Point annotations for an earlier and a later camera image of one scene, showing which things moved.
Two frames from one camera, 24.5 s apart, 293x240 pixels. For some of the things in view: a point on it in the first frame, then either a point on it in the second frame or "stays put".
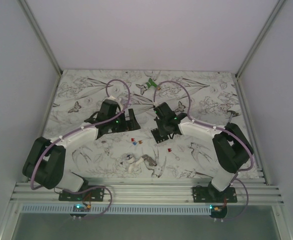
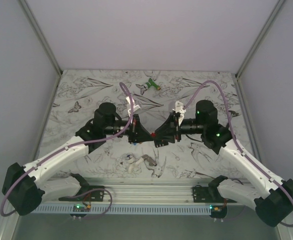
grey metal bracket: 151,161 stays put
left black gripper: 128,125 -> 137,133
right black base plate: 204,194 stays put
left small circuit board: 81,208 stays put
